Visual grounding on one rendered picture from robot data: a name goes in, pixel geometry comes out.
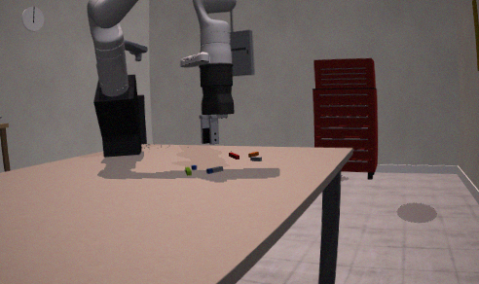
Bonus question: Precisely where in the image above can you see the red rod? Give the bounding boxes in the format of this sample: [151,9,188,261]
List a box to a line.
[229,153,240,160]

